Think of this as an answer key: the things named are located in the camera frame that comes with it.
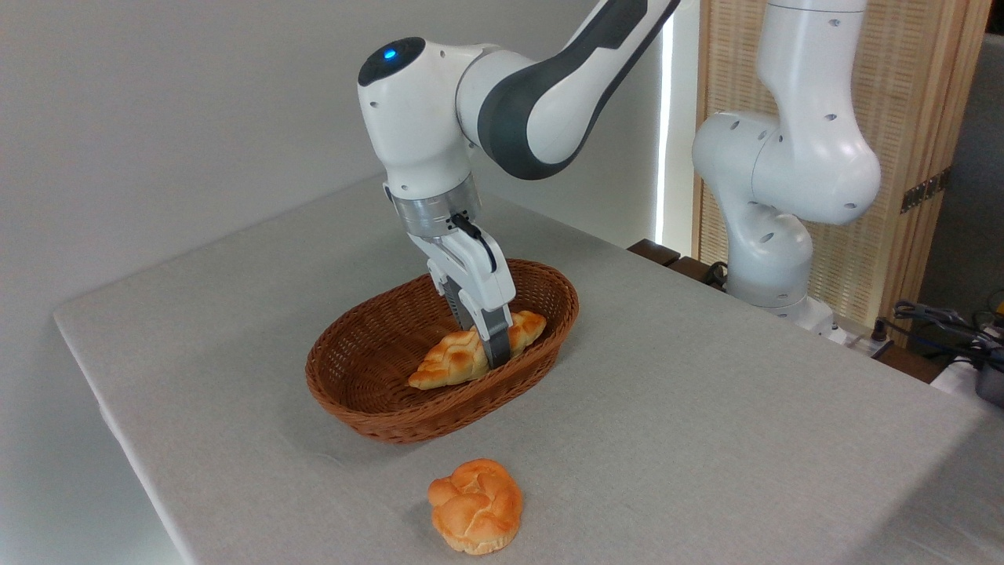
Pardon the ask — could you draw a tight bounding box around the brown wicker oval basket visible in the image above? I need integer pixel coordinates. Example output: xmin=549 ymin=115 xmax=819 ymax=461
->
xmin=305 ymin=258 xmax=580 ymax=445

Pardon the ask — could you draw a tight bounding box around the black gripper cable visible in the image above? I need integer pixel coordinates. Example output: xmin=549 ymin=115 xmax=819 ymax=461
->
xmin=451 ymin=213 xmax=499 ymax=274

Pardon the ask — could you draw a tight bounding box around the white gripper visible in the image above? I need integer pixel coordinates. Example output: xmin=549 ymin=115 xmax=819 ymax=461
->
xmin=408 ymin=226 xmax=516 ymax=370

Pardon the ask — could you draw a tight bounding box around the long braided bread loaf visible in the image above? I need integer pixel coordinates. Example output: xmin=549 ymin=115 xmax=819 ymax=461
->
xmin=408 ymin=310 xmax=547 ymax=391

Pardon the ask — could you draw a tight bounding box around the round knotted bread roll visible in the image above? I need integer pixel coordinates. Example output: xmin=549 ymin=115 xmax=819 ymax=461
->
xmin=427 ymin=459 xmax=524 ymax=556

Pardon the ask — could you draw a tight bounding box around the dark wooden base board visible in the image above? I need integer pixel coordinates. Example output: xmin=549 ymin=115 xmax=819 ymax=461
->
xmin=627 ymin=239 xmax=942 ymax=384

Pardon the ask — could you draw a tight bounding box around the dark metal screen hinge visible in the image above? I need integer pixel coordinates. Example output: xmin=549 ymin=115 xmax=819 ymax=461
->
xmin=900 ymin=167 xmax=951 ymax=214

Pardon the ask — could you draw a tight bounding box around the bundle of dark cables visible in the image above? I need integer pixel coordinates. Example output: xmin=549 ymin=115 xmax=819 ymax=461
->
xmin=872 ymin=292 xmax=1004 ymax=370

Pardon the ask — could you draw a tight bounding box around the grey tablecloth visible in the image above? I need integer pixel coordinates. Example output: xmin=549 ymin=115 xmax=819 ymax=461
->
xmin=53 ymin=174 xmax=1004 ymax=565

